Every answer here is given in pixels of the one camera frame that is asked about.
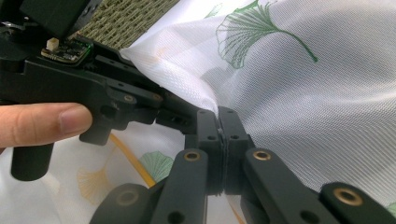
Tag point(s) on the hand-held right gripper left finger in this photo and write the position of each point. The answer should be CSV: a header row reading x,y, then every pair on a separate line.
x,y
208,130

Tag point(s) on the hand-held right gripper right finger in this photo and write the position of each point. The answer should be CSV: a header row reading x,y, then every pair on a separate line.
x,y
233,140

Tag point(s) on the green woven basket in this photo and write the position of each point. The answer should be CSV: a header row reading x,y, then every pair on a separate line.
x,y
124,25

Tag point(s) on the white leaf-print mesh laundry bag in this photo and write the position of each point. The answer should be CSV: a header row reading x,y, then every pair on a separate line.
x,y
311,109

